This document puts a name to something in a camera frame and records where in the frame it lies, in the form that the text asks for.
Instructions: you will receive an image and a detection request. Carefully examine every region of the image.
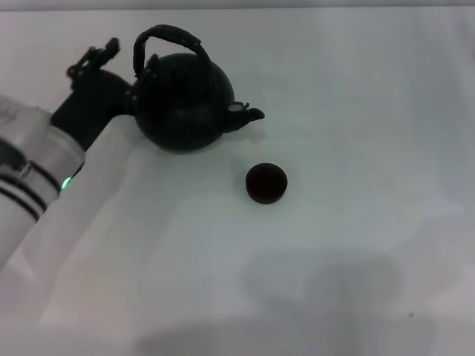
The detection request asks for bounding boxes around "black round teapot with handle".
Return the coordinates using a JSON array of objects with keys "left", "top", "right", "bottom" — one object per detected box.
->
[{"left": 131, "top": 24, "right": 266, "bottom": 154}]

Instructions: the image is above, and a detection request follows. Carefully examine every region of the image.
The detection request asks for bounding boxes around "small dark teacup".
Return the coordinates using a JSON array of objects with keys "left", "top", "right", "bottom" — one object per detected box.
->
[{"left": 245, "top": 162, "right": 289, "bottom": 205}]

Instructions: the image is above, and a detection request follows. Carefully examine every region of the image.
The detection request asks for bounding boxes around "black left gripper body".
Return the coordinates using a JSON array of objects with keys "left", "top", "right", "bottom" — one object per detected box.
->
[{"left": 49, "top": 68, "right": 139, "bottom": 152}]

